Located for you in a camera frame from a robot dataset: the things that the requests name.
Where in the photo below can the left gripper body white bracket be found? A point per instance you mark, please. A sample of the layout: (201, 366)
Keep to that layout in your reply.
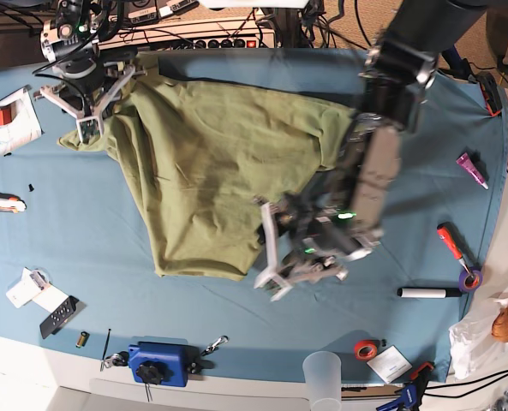
(279, 277)

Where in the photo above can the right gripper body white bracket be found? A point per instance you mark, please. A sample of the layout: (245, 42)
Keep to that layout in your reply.
(84, 104)

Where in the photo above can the olive green t-shirt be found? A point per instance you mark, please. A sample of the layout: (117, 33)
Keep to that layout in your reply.
(196, 153)

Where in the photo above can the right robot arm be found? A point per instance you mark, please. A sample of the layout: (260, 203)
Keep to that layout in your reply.
(89, 79)

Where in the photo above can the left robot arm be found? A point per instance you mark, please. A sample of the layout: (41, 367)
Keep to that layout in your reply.
(309, 239)

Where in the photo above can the small red box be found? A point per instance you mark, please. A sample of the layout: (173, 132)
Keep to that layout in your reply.
(6, 116)

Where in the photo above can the silver carabiner clip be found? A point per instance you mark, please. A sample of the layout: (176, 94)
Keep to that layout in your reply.
(213, 346)

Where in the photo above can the translucent plastic cup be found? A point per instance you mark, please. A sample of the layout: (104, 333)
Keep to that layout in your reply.
(322, 373)

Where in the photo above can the red tape roll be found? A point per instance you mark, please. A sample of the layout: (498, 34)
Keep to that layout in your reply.
(365, 350)

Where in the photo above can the black white marker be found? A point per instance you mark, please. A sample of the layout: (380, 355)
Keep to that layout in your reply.
(421, 293)

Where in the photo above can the white paper note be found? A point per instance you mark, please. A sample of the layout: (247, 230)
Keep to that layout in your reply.
(389, 365)

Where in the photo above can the blue table cloth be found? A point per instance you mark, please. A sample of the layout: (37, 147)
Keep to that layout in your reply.
(83, 228)

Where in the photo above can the blue orange bar clamp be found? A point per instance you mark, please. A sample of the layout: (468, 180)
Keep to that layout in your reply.
(409, 397)

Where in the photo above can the white card packet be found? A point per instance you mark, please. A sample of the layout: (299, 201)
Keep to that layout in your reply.
(35, 285)

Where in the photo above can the black zip tie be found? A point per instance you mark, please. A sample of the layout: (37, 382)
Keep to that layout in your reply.
(106, 344)

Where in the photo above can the purple tape roll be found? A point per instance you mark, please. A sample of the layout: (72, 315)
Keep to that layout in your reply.
(470, 280)

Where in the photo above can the white power strip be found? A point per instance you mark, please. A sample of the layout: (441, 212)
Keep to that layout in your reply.
(238, 32)

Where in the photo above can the small green battery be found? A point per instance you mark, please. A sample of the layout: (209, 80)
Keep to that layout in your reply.
(82, 339)

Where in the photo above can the black remote control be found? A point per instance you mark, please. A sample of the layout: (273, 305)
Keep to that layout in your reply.
(59, 317)

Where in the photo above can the white plastic bag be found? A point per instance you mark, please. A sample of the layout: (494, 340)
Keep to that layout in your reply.
(472, 343)

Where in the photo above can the purple glue tube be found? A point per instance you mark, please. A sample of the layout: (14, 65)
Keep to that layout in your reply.
(467, 164)

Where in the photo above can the black red corner clamp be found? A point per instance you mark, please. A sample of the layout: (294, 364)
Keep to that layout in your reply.
(490, 92)

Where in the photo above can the blue clamp mount block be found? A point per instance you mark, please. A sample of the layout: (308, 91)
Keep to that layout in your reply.
(158, 363)

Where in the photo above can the red handled screwdriver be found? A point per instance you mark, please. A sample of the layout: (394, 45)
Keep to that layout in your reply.
(446, 237)

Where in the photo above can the blue black clamp handle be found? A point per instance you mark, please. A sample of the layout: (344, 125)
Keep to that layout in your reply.
(458, 68)

